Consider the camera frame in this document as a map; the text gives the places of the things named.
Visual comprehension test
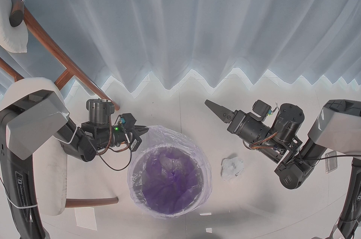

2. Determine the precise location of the cream padded wooden chair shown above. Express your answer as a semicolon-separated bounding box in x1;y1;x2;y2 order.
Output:
0;0;120;217

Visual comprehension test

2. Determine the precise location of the crumpled white paper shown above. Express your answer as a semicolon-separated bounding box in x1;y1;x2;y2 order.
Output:
221;156;245;182

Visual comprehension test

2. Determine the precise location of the white trash bin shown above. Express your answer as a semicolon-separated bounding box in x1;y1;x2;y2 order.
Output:
128;145;210;218

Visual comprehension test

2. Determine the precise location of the purple plastic bag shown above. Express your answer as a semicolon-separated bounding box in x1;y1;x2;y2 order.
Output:
127;125;212;220

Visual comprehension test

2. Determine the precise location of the pale blue curtain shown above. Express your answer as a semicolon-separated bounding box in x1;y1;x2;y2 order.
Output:
0;0;361;93

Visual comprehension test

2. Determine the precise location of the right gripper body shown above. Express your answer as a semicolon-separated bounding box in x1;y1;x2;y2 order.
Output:
227;109;272;148

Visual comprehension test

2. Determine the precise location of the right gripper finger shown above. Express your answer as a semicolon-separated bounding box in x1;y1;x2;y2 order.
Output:
204;100;235;123

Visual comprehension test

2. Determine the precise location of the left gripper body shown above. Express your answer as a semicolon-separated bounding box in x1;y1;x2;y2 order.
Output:
111;126;143;152

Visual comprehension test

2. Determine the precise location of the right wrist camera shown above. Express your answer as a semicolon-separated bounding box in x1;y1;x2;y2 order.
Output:
252;100;272;121

